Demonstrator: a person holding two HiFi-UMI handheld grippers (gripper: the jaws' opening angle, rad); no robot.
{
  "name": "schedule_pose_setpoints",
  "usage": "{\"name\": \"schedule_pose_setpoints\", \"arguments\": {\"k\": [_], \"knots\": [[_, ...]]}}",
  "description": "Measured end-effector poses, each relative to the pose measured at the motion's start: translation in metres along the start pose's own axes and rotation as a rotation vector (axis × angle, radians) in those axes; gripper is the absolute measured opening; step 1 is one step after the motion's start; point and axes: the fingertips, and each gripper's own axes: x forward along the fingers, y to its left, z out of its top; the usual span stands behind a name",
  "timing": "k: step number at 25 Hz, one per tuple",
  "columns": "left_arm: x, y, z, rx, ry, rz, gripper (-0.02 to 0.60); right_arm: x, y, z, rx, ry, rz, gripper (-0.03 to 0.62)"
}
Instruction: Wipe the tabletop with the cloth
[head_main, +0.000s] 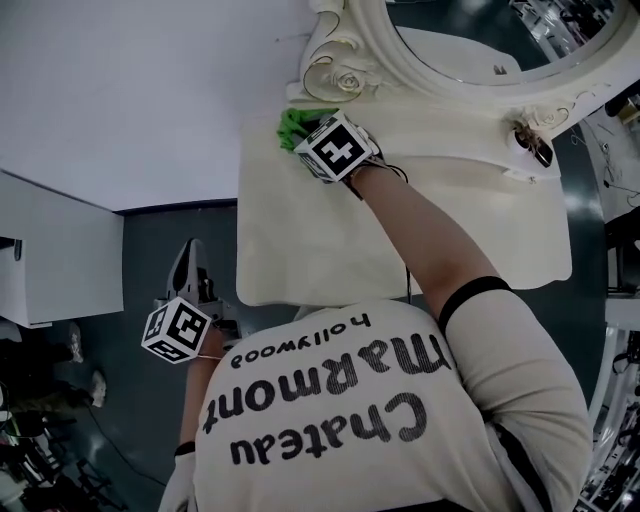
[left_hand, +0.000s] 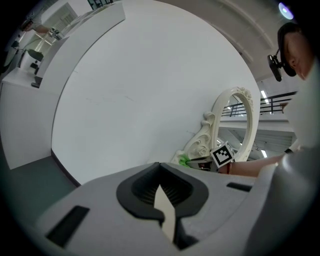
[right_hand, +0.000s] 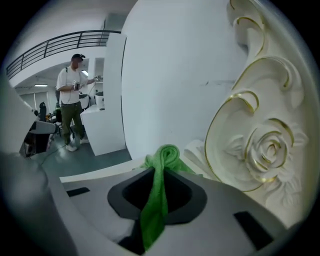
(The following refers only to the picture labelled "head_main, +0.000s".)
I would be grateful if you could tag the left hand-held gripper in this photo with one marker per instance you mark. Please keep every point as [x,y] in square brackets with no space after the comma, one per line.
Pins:
[176,326]

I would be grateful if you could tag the ornate white framed mirror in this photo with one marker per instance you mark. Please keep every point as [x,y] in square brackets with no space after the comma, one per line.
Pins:
[395,55]

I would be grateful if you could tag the white cabinet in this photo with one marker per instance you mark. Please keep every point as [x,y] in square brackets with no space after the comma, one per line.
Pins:
[65,255]

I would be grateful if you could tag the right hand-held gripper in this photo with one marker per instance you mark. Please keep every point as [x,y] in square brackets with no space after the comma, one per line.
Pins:
[336,148]

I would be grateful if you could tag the black equipment stand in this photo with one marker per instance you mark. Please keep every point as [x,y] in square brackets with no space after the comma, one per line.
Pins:
[55,475]

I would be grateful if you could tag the cream printed shirt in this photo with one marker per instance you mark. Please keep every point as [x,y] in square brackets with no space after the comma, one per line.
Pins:
[360,420]

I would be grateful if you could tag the person's right forearm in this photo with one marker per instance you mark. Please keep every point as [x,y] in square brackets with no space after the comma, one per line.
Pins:
[425,235]

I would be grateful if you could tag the white furniture frame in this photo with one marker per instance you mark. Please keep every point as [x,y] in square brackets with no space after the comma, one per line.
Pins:
[617,380]

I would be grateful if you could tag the cream tabletop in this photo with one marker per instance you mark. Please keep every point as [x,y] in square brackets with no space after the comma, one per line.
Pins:
[320,240]

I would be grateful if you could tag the green cloth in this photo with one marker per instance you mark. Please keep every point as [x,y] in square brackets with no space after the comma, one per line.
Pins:
[291,129]

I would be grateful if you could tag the person's left forearm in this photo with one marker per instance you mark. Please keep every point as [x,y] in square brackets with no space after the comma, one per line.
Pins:
[200,390]

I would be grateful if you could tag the small dark trinket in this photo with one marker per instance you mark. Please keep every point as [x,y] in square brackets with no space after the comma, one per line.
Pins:
[532,142]

